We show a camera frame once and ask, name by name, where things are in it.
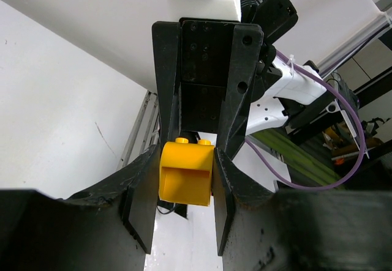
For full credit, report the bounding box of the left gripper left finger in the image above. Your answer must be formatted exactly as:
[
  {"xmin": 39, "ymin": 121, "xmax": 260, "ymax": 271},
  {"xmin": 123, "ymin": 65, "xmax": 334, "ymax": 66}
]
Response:
[{"xmin": 1, "ymin": 145, "xmax": 159, "ymax": 270}]

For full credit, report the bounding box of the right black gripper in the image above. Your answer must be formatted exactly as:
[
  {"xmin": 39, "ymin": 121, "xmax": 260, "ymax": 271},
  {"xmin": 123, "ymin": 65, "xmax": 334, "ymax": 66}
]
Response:
[{"xmin": 152, "ymin": 20, "xmax": 263, "ymax": 160}]

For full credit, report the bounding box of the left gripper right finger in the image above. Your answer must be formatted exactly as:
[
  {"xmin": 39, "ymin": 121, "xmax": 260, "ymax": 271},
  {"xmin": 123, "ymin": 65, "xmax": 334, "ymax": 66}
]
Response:
[{"xmin": 213, "ymin": 149, "xmax": 391, "ymax": 270}]

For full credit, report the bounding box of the yellow oval lego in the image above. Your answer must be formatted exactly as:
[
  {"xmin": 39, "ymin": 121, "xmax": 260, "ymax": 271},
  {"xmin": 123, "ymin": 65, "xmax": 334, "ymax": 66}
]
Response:
[{"xmin": 159, "ymin": 138, "xmax": 214, "ymax": 207}]

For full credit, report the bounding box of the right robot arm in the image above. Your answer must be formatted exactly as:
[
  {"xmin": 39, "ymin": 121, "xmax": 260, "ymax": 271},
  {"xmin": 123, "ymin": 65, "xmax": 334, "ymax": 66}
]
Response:
[{"xmin": 152, "ymin": 0, "xmax": 332, "ymax": 158}]

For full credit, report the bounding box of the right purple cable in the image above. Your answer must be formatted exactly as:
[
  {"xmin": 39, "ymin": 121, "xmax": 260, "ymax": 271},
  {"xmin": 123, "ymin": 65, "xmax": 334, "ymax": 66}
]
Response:
[{"xmin": 244, "ymin": 49, "xmax": 367, "ymax": 191}]

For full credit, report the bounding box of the aluminium frame rail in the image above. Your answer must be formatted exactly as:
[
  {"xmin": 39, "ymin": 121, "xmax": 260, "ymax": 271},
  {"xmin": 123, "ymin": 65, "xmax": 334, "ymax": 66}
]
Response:
[{"xmin": 117, "ymin": 91, "xmax": 159, "ymax": 170}]

